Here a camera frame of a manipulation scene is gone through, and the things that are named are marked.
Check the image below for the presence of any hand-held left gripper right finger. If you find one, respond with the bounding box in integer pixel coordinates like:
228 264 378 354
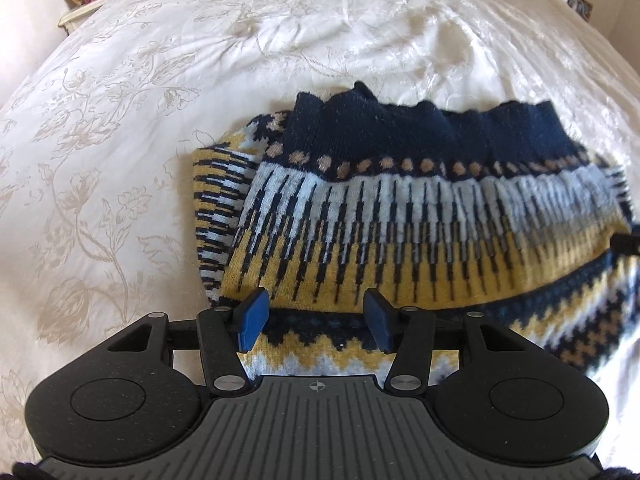
363 287 517 395

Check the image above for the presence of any cream wooden nightstand with drawer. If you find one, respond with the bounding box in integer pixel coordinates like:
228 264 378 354
57 0 109 36

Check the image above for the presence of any navy yellow patterned knit sweater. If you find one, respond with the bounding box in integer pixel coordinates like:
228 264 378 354
192 80 640 397

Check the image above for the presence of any bed with white floral bedspread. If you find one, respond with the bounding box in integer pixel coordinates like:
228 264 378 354
0 0 640 466

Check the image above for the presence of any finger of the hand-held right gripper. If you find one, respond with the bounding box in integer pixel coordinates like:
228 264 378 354
612 232 640 259

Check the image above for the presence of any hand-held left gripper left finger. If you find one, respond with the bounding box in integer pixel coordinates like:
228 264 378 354
107 287 271 396

